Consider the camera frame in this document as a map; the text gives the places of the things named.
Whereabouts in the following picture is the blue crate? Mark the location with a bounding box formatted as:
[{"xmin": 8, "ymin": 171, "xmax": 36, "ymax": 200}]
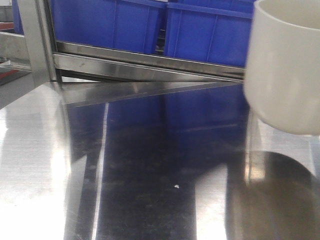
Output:
[
  {"xmin": 50, "ymin": 0, "xmax": 167, "ymax": 54},
  {"xmin": 12, "ymin": 0, "xmax": 24, "ymax": 35},
  {"xmin": 163, "ymin": 0, "xmax": 254, "ymax": 67}
]

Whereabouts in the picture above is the blue crate middle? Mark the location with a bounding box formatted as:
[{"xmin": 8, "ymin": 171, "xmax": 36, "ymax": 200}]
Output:
[{"xmin": 163, "ymin": 0, "xmax": 254, "ymax": 67}]

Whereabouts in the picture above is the blue crate far left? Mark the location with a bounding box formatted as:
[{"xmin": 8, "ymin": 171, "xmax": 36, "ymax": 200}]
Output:
[{"xmin": 12, "ymin": 0, "xmax": 24, "ymax": 35}]

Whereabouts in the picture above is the steel shelf frame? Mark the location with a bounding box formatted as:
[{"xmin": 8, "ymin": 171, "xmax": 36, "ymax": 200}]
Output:
[{"xmin": 0, "ymin": 0, "xmax": 245, "ymax": 85}]

